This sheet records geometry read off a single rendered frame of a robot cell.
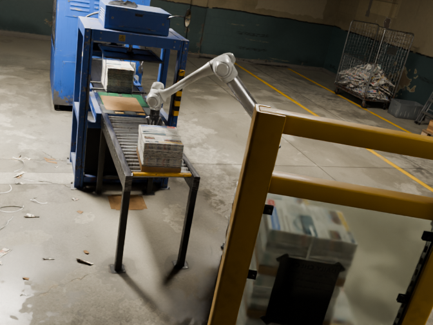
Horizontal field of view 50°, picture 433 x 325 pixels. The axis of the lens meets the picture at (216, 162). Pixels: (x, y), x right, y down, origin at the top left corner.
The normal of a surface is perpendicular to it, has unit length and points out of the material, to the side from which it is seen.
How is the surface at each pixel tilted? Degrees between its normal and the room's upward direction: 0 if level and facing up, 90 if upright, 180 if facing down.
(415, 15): 90
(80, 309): 0
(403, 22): 90
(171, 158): 90
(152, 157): 90
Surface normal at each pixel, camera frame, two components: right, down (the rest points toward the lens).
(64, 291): 0.18, -0.91
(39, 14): 0.33, 0.41
